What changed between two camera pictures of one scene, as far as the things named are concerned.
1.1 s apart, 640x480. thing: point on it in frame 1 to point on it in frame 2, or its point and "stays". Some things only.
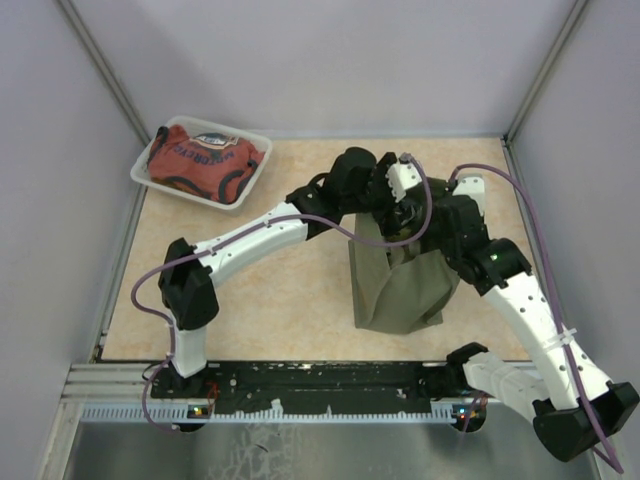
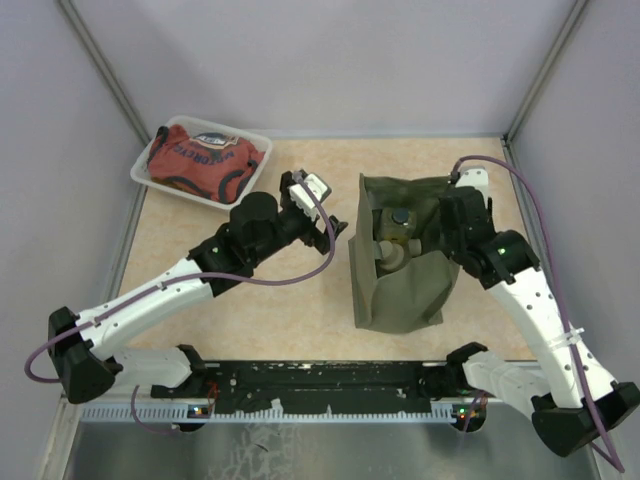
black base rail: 313,386 stays
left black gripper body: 377,198 to 292,224
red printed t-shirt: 214,165 stays
